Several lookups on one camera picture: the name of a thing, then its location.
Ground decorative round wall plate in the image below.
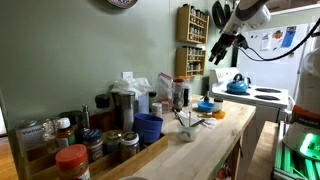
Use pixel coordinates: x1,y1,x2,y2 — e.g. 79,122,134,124
106,0,139,10

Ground clear zip bag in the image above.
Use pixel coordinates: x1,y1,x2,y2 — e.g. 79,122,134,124
156,72,174,113

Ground tall stainless steel grinder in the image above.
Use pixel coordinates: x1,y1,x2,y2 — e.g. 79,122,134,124
118,91,136,133

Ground spice jar white cap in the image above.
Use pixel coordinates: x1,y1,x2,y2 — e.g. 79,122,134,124
54,117,77,149

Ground spice jar gold lid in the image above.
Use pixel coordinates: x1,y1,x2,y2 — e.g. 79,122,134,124
105,129,123,155

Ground white refrigerator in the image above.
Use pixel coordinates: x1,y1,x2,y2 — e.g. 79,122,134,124
235,22,316,101

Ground large spice jar red lid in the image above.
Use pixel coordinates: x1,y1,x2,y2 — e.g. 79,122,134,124
55,144,91,180

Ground small blue bowl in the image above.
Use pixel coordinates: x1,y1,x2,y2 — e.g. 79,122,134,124
197,101,215,113

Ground spice jar grey lid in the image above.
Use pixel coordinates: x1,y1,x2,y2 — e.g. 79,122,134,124
119,131,141,163

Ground metal robot mount green light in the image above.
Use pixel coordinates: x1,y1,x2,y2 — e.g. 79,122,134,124
271,121,320,180

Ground white electric stove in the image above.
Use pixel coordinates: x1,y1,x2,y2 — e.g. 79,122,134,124
209,67,291,124

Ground small orange-lidded cup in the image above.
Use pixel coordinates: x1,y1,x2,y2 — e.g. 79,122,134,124
213,97,224,114

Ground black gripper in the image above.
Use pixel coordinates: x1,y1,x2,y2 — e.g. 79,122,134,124
208,32,249,66

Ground wooden spice rack with jars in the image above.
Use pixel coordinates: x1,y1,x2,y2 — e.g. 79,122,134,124
175,45,207,78
176,3,210,45

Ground white wall outlet plate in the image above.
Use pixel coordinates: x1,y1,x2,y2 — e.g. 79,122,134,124
121,71,134,80

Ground dark bottle black cap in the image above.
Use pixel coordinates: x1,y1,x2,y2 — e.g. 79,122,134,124
89,94,113,133

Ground wooden tray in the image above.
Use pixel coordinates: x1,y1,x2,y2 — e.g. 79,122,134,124
16,131,169,180

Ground stacked dark blue bowls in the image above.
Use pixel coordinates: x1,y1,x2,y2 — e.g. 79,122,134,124
132,113,164,146

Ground small steel shaker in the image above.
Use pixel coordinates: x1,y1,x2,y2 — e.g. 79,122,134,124
81,104,91,130

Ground blue kettle black handle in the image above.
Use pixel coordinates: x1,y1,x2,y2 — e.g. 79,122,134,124
226,73,250,95

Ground blue paper on refrigerator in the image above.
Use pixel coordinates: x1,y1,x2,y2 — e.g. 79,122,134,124
280,25,297,48

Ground orange plastic lid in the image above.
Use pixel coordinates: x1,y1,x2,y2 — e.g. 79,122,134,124
211,110,227,120

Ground spice jar blue lid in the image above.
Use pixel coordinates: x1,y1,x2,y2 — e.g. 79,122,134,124
82,128,104,164

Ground crumpled white plastic bag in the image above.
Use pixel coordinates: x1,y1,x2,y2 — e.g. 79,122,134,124
111,77,152,114

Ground white paper on refrigerator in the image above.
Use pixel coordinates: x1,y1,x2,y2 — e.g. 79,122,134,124
260,32,272,52

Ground hanging black frying pan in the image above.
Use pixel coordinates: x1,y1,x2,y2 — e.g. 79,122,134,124
211,0,228,30

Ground clear plastic bowl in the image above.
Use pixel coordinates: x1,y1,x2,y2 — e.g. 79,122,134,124
176,121,202,143

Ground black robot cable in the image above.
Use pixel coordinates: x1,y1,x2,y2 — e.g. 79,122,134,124
238,19,320,63

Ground metal measuring spoon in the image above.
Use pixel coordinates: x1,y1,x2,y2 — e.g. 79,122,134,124
173,109,185,127

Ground small white bottle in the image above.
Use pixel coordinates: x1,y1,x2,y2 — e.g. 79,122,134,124
151,102,163,119

